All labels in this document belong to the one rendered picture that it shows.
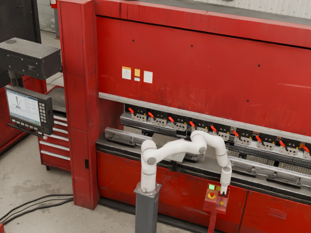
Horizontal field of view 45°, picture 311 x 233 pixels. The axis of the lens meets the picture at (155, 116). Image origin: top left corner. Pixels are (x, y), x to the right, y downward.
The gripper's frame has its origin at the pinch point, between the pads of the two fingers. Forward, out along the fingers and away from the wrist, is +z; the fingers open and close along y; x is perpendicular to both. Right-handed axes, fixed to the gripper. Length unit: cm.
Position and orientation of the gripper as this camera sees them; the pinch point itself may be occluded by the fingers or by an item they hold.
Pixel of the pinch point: (223, 194)
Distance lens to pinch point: 343.2
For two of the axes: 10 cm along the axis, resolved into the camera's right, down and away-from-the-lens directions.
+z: 0.2, 7.9, 6.1
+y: -2.3, 6.0, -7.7
